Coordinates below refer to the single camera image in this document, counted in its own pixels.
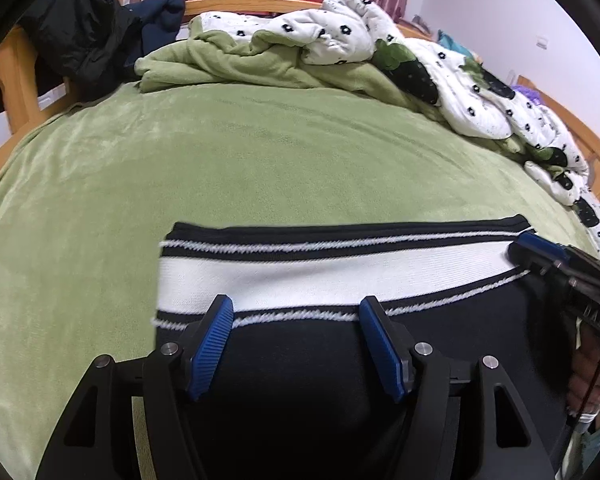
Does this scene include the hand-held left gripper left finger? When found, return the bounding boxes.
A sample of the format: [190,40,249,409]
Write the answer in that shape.
[35,294,235,480]

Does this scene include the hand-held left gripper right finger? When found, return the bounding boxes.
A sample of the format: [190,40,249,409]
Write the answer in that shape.
[358,296,551,480]

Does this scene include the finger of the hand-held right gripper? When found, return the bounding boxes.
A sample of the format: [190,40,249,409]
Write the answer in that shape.
[509,231,571,277]

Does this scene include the black pants with white stripe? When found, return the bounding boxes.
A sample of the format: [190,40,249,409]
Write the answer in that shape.
[130,214,581,480]

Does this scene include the person's right forearm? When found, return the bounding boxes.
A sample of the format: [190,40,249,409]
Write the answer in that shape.
[565,410,600,480]

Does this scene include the person's right hand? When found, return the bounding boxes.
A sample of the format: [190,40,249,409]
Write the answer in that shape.
[567,317,600,418]

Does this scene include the purple cloth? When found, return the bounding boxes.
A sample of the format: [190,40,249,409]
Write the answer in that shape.
[510,85,543,103]

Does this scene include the green bed sheet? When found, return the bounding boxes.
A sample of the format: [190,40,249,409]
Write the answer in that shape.
[0,80,600,480]

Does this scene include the teal pillow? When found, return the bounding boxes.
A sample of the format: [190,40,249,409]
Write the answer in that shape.
[437,30,476,56]

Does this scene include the white floral quilt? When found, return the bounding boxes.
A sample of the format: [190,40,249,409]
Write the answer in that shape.
[187,0,600,261]

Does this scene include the crumpled green blanket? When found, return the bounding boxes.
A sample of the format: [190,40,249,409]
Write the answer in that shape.
[134,30,531,161]

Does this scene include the navy blue garment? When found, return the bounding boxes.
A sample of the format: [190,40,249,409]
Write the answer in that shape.
[122,0,187,61]

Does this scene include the black jacket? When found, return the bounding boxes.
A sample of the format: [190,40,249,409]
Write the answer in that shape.
[19,0,146,86]

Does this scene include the wooden bed frame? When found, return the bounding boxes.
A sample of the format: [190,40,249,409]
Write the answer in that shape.
[0,0,600,206]

